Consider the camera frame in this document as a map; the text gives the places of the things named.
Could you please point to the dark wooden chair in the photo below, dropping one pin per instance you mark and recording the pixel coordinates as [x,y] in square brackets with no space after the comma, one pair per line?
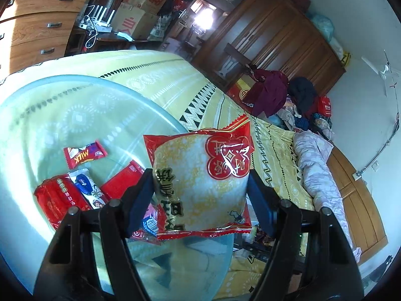
[233,63]

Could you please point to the lower cardboard box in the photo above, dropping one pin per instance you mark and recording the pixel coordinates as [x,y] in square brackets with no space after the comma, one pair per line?
[133,21]

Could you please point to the wooden chest of drawers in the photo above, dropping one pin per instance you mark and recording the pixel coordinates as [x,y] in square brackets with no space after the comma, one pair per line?
[34,31]

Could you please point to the lilac folded quilt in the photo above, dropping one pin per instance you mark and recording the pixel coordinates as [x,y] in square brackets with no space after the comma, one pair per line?
[313,152]

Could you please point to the brown wooden wardrobe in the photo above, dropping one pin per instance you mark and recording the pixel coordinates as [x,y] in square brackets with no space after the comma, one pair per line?
[274,35]

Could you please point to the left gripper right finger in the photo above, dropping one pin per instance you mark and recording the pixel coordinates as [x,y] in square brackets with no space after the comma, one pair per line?
[311,258]

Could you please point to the white wifi router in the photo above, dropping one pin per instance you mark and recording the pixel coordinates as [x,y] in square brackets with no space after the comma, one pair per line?
[97,18]

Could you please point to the flat red snack packet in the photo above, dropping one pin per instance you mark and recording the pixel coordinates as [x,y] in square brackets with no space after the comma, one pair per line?
[124,179]

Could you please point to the yellow patterned bedsheet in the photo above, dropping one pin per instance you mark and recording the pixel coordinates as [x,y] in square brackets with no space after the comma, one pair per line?
[196,103]

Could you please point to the red milk candy packet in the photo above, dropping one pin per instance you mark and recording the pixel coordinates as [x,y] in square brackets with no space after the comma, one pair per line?
[76,156]

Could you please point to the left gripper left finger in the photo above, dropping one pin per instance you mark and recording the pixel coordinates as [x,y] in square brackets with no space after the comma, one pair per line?
[68,270]

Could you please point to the maroon garment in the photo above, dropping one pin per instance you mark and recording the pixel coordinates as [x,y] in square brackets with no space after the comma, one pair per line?
[269,92]

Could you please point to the red white rice cracker packet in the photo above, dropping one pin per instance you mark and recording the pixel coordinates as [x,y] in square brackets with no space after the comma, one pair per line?
[200,180]

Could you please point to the red gift box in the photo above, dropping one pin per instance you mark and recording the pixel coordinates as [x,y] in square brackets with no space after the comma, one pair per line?
[238,92]

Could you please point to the clear glass bowl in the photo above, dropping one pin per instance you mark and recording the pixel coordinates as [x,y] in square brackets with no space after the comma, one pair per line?
[71,124]

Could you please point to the blue white snack packet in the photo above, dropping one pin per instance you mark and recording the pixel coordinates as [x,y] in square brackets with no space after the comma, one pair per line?
[88,188]

